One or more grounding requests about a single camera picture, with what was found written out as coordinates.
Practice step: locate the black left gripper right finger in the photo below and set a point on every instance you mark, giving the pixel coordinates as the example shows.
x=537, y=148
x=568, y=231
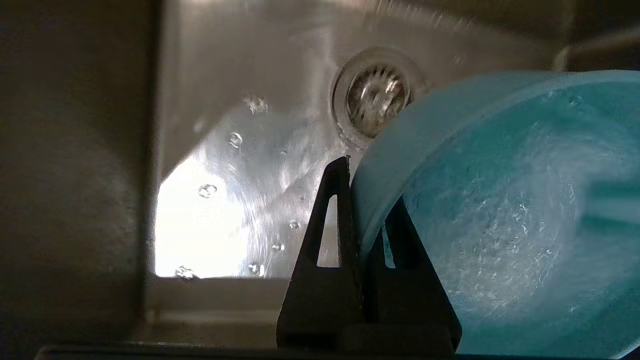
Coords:
x=410, y=300

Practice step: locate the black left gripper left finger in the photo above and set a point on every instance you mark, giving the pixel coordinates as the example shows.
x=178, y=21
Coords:
x=320, y=305

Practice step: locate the blue plastic bowl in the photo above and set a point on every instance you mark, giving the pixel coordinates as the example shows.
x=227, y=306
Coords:
x=500, y=225

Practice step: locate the stainless steel sink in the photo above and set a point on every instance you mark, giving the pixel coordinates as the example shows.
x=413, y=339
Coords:
x=250, y=75

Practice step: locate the round metal drain strainer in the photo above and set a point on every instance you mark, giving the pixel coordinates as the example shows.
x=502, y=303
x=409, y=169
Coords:
x=375, y=97

